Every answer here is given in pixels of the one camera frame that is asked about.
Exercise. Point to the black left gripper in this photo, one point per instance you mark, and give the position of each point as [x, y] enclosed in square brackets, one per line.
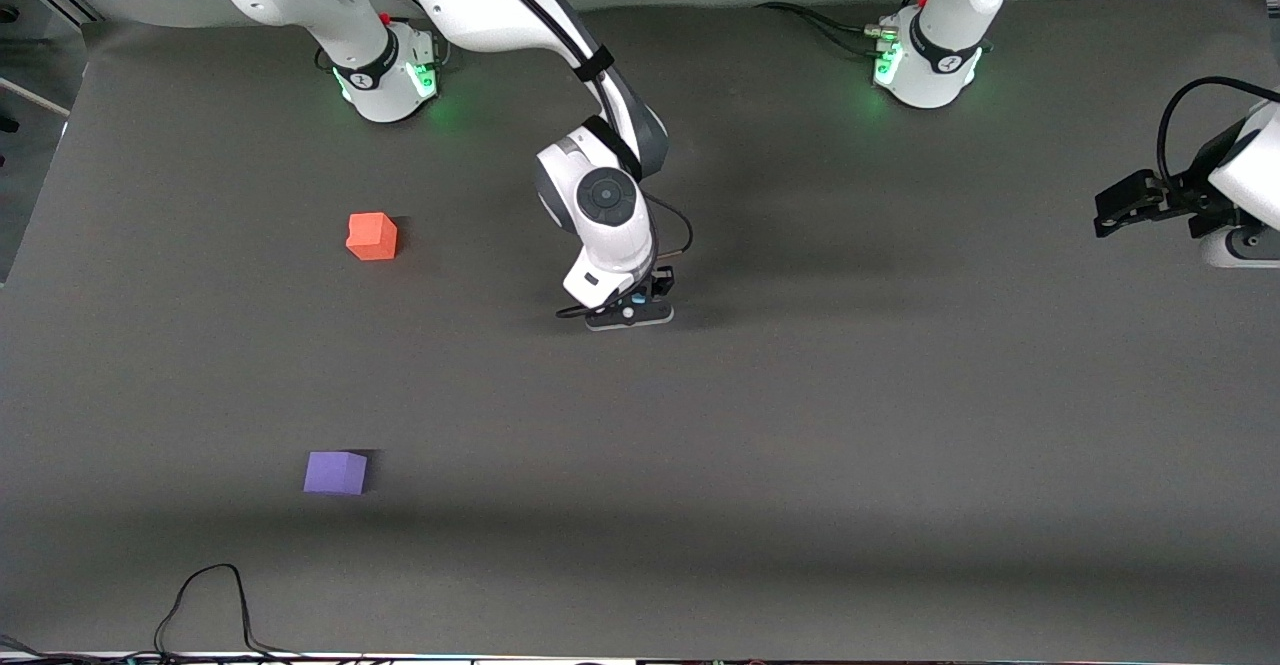
[1184, 193]

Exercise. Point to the orange foam block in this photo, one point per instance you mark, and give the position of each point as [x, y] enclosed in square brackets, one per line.
[372, 237]

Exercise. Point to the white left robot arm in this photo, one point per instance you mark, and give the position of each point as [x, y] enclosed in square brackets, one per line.
[940, 65]

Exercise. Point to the purple foam block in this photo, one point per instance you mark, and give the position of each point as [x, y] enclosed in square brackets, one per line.
[335, 473]

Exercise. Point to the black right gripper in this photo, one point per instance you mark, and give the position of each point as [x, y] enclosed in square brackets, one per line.
[661, 283]

